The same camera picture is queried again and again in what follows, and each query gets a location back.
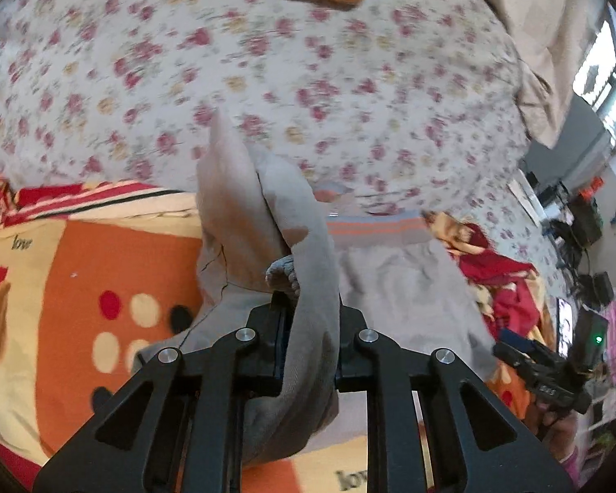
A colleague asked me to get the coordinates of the person's right hand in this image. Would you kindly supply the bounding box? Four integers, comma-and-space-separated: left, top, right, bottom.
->
524, 401, 580, 463

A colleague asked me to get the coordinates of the beige zip jacket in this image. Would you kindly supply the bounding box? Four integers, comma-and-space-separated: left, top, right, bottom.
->
133, 107, 500, 465

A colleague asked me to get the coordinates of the orange patterned fleece blanket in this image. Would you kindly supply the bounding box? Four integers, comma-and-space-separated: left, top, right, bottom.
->
0, 158, 561, 493

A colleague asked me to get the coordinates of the beige curtain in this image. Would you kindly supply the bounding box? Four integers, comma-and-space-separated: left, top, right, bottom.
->
486, 0, 604, 149

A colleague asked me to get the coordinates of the floral bed sheet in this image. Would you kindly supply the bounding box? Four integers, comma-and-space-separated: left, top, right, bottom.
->
0, 0, 564, 295

